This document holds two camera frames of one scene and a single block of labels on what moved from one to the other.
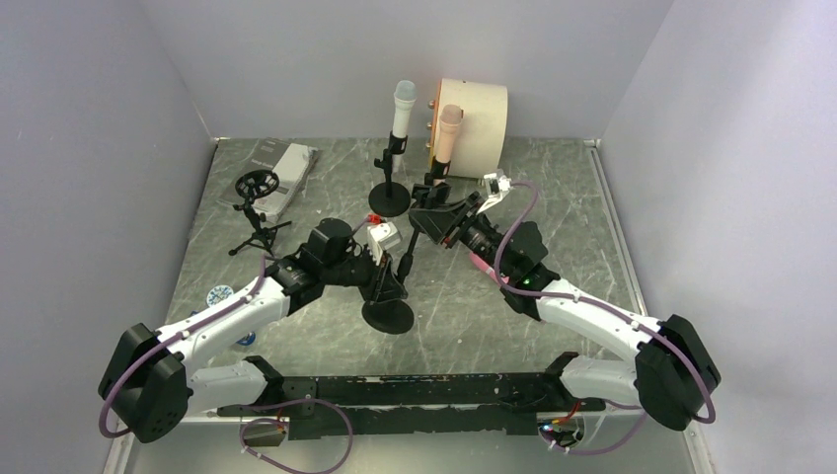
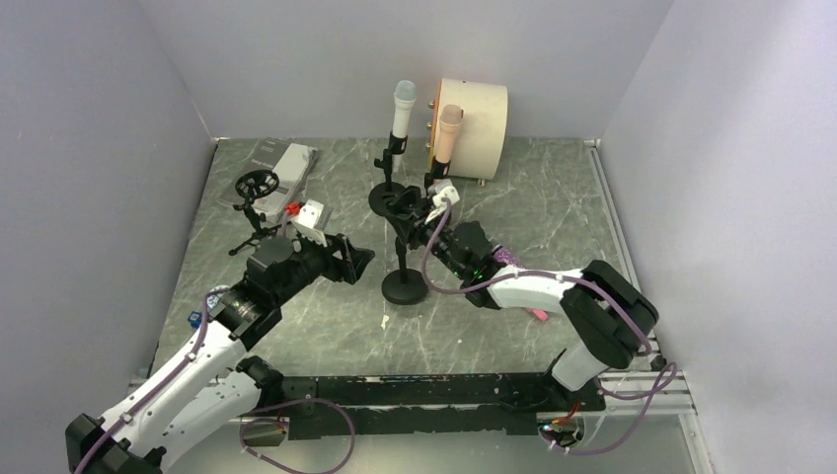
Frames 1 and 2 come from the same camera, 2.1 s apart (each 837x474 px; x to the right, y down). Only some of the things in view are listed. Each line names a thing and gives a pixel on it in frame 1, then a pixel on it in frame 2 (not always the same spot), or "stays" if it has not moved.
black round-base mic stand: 396,316 to 404,286
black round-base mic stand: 390,198 stays
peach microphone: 450,119 stays
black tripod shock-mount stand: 249,185 stays
